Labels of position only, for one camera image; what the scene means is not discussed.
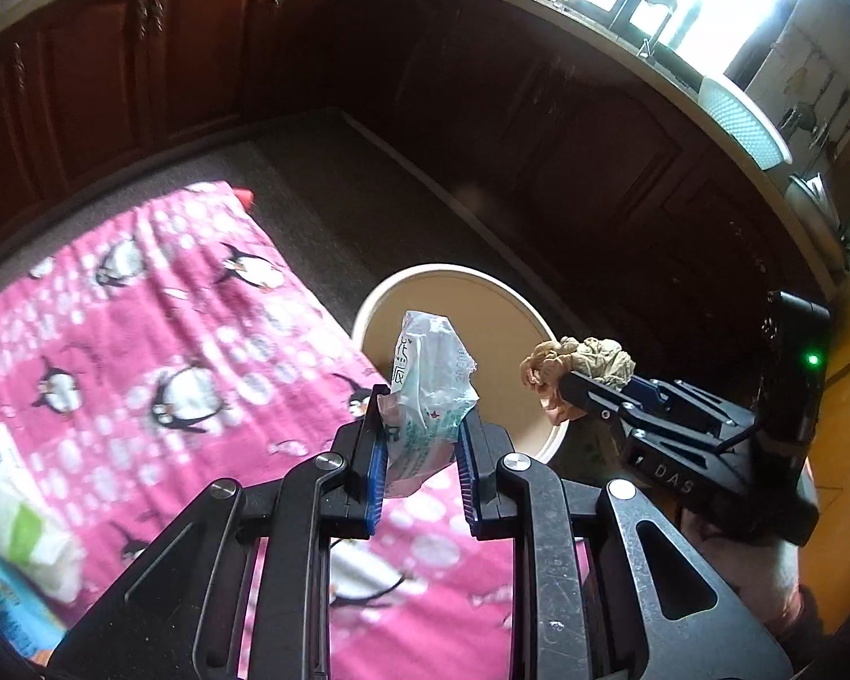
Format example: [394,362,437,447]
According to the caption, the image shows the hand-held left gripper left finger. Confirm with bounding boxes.
[46,384,392,680]

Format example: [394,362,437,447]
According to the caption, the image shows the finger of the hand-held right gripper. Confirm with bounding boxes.
[556,370,724,454]
[627,377,752,436]

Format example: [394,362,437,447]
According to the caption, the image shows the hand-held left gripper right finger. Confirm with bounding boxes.
[457,411,794,680]

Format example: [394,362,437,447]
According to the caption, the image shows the brown paper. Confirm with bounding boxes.
[518,336,637,427]

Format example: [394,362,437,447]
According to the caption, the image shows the white plastic wrapper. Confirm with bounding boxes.
[379,309,481,500]

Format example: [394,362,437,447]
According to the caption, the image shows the beige round trash bin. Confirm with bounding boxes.
[352,263,575,465]

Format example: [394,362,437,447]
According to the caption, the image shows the person's right forearm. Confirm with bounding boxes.
[680,510,826,653]

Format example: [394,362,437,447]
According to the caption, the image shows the white bowl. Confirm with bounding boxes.
[786,173,840,228]

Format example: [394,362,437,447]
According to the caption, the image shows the pink penguin blanket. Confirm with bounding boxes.
[0,180,596,680]

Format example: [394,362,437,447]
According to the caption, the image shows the white perforated basket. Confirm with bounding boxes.
[698,76,794,169]

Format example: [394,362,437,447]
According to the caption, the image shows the hanging kitchen utensils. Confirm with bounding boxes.
[779,49,850,157]

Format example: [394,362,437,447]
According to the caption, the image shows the white green plastic bag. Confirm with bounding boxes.
[0,425,86,600]

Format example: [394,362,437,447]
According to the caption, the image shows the blue printed packet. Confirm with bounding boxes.
[0,552,68,660]

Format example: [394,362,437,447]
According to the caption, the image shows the brown wooden kitchen cabinets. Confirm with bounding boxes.
[0,0,847,398]

